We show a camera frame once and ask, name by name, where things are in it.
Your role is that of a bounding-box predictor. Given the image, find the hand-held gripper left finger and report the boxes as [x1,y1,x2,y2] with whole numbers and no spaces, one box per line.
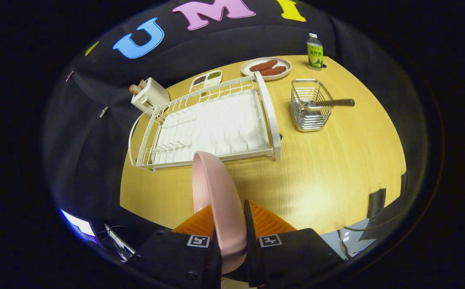
[130,205,223,289]

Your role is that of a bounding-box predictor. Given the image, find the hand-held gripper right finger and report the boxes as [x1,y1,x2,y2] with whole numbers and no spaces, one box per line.
[243,199,345,289]

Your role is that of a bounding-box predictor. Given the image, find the pink plate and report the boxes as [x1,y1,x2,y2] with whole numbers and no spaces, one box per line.
[192,151,248,275]

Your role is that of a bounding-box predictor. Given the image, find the white wire dish rack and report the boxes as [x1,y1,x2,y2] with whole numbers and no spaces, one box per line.
[128,71,282,172]

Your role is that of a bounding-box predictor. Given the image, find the metal wire basket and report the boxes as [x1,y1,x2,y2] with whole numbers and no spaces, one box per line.
[291,79,334,132]

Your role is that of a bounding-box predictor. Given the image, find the metal spoon with brown handle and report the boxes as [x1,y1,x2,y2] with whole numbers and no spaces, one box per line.
[303,99,355,111]

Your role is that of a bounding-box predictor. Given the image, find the white plate with sausages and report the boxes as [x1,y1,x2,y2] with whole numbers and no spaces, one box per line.
[241,57,292,81]

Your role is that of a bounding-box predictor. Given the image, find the lit screen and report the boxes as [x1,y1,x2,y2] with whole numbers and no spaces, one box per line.
[61,209,104,246]

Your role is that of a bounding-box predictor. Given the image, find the white toaster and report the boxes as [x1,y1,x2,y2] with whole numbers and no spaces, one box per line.
[131,77,171,116]

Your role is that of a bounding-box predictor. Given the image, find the white divided bean tray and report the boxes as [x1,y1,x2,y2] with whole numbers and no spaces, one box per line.
[189,70,222,94]

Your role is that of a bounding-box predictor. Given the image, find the red-brown sausage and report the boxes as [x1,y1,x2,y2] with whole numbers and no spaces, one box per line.
[260,66,287,77]
[249,60,278,72]

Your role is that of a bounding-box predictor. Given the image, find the green label drink bottle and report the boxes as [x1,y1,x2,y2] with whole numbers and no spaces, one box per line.
[307,33,324,71]

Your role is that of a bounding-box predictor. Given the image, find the black backdrop cloth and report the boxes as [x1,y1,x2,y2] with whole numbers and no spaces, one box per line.
[42,0,430,225]

